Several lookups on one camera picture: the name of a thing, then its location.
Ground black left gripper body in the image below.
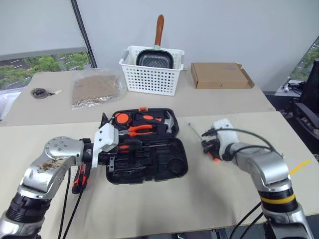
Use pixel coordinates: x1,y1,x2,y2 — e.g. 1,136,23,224
98,150,119,174

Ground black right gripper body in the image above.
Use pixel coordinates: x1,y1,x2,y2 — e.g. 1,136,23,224
210,128,224,160

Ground orange black screwdriver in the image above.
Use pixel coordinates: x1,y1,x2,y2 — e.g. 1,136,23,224
187,121,222,162
117,140,172,154

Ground orange black utility knife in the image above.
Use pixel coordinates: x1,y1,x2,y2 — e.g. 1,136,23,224
71,163,89,195

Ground black plastic tool case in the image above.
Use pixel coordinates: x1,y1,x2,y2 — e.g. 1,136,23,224
105,107,189,185

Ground orange black tape measure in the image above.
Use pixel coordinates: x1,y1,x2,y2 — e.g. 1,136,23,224
114,112,133,125

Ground flat brown cardboard box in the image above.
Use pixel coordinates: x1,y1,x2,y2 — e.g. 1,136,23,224
190,62,255,90

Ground clear bag with brown packet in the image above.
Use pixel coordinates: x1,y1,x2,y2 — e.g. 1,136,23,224
70,69,127,111

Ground white perforated plastic basket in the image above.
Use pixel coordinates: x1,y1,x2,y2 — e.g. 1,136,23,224
119,45,185,97

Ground small white device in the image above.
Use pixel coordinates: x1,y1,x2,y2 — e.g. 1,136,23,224
280,79,304,95

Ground round dark tin with tag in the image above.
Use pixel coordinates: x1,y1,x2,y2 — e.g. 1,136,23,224
30,87,63,100

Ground black office chair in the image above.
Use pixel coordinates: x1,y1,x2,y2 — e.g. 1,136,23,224
290,58,319,147

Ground white plastic sheet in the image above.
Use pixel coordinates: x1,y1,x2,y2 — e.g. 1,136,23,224
0,91,22,120

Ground white roller blind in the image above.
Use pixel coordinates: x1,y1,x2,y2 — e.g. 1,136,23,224
0,0,88,62

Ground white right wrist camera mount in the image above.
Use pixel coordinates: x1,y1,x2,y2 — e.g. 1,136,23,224
213,119,239,150

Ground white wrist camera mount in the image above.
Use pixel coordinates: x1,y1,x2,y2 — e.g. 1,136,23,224
91,122,120,168
213,119,239,150

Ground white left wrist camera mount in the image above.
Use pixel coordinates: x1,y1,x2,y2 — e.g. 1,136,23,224
91,122,120,168

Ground orange handled pliers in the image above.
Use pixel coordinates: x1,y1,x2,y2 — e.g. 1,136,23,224
119,124,154,137

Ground claw hammer with black handle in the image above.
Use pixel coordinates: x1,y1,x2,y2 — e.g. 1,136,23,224
131,111,178,135

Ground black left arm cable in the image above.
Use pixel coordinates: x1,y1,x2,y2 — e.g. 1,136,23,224
57,112,110,239

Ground square pan with brown handle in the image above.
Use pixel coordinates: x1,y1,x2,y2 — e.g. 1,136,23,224
136,14,174,69

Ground black window frame post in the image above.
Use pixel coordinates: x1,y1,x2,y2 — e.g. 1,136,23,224
70,0,98,68

